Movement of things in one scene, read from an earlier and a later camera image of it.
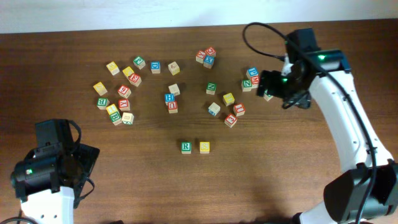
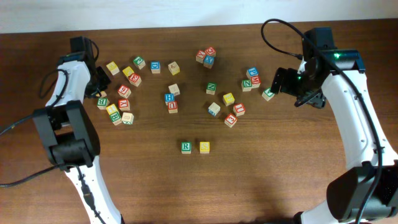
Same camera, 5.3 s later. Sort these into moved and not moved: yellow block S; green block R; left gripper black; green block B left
Moved: left gripper black
Not moved: green block B left; green block R; yellow block S
